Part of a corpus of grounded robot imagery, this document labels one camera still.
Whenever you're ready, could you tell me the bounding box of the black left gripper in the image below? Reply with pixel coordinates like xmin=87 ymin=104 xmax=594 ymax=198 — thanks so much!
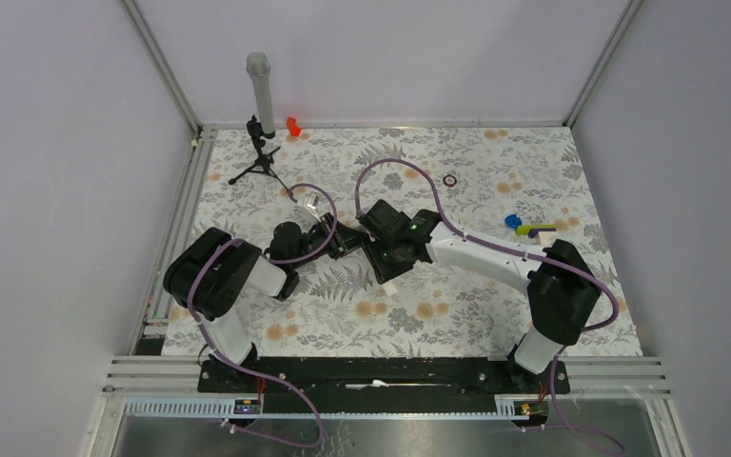
xmin=291 ymin=212 xmax=369 ymax=269

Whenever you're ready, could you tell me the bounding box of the white battery cover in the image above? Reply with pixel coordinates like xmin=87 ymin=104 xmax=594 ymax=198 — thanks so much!
xmin=382 ymin=282 xmax=398 ymax=296

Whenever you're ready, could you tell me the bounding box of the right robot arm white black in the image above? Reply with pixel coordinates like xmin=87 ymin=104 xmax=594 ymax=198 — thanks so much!
xmin=358 ymin=200 xmax=602 ymax=392

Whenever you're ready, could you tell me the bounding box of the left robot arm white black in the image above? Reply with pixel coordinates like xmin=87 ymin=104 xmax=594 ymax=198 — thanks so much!
xmin=163 ymin=212 xmax=367 ymax=391

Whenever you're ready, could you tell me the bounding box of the floral patterned table mat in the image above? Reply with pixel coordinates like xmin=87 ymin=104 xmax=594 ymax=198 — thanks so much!
xmin=192 ymin=128 xmax=623 ymax=357

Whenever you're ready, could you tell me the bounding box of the black mini tripod stand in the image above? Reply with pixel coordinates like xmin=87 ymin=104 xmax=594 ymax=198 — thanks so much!
xmin=227 ymin=115 xmax=289 ymax=192

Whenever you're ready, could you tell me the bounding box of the small orange red block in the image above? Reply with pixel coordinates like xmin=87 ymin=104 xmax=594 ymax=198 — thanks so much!
xmin=286 ymin=116 xmax=303 ymax=137

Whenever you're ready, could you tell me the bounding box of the blue plastic toy piece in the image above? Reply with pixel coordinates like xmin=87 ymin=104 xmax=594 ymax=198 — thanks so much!
xmin=504 ymin=214 xmax=523 ymax=229

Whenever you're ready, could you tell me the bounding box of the yellow green toy piece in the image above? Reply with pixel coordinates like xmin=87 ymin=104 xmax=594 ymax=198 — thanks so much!
xmin=515 ymin=224 xmax=558 ymax=238

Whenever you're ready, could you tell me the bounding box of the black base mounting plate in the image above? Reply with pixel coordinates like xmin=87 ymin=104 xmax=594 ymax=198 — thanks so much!
xmin=197 ymin=357 xmax=571 ymax=414

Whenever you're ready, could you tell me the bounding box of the beige wooden block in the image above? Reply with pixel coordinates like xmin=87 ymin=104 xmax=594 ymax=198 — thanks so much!
xmin=536 ymin=231 xmax=558 ymax=247

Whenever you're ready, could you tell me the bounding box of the grey microphone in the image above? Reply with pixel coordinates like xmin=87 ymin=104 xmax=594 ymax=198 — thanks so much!
xmin=246 ymin=51 xmax=275 ymax=139

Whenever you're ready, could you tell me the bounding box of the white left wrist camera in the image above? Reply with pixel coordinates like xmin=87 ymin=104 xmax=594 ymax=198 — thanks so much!
xmin=302 ymin=192 xmax=321 ymax=220

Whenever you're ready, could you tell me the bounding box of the slotted metal cable rail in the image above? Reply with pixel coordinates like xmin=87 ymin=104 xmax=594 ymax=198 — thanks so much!
xmin=124 ymin=395 xmax=549 ymax=422

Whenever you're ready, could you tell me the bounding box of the aluminium frame post left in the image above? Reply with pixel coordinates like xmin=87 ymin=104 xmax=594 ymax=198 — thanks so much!
xmin=119 ymin=0 xmax=202 ymax=138

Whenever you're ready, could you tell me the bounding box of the aluminium frame post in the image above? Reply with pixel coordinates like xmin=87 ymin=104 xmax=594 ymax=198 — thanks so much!
xmin=119 ymin=0 xmax=202 ymax=138
xmin=563 ymin=0 xmax=644 ymax=129

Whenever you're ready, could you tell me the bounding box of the aluminium frame post right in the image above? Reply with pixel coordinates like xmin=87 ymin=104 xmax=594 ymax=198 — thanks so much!
xmin=563 ymin=0 xmax=644 ymax=129

